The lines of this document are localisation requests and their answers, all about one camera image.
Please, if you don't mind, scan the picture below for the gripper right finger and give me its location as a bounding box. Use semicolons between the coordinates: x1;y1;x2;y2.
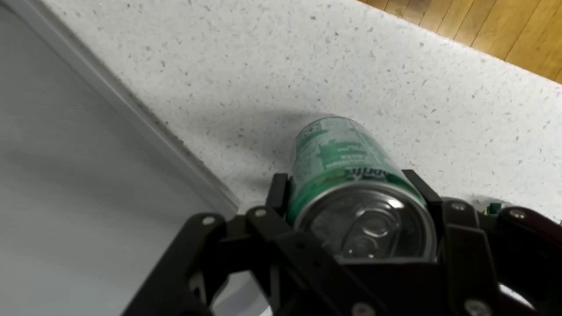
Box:
401;169;562;316

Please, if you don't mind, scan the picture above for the green soda can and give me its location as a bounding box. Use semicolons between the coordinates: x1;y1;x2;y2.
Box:
285;115;440;264

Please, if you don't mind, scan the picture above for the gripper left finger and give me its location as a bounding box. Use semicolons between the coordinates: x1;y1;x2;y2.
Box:
121;172;378;316

